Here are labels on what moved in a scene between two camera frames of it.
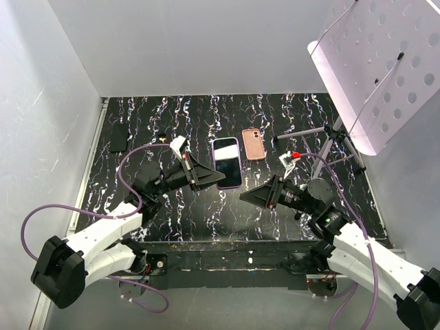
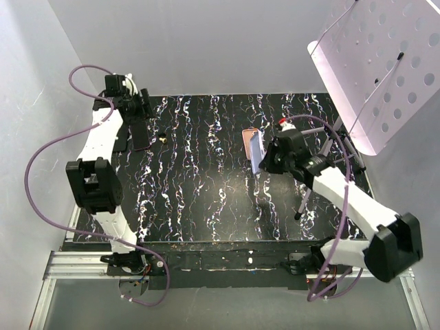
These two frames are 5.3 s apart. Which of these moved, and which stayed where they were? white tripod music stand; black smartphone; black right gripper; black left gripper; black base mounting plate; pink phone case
Moved: black right gripper; black left gripper
Stayed: black smartphone; black base mounting plate; pink phone case; white tripod music stand
